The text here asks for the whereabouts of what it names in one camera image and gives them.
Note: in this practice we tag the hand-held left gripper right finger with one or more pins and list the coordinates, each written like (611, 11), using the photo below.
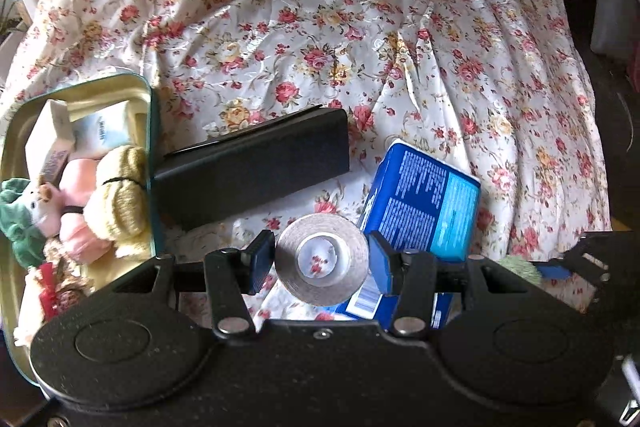
(381, 264)

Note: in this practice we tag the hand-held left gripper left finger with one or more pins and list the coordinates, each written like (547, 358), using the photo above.
(260, 259)

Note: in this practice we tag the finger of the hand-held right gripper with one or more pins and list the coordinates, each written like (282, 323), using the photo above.
(580, 257)

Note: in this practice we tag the silver tape roll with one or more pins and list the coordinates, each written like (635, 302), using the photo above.
(292, 252)

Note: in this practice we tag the green fluffy toy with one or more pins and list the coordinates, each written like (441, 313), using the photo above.
(520, 268)

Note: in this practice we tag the blue tissue pack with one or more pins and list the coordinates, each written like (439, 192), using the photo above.
(425, 207)

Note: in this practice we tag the yellow knitted socks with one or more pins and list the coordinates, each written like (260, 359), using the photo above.
(120, 197)

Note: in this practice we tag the stuffed toy doll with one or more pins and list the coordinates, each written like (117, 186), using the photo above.
(82, 177)

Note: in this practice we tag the white tissue pack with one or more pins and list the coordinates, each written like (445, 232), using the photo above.
(100, 132)

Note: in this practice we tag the brown plush with red ribbon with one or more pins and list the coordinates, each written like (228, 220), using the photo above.
(47, 292)

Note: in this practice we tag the pig plush toy green clothes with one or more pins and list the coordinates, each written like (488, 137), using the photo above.
(45, 212)

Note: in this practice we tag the gold tin tray green outside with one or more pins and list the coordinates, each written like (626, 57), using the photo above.
(100, 93)

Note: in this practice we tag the pale pink packet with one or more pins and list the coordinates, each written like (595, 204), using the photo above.
(47, 132)

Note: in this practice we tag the black box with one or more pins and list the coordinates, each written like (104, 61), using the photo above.
(250, 167)

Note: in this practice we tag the floral bedspread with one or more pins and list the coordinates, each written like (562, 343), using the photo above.
(350, 32)

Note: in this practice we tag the grey pillow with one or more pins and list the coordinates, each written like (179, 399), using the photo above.
(615, 12)

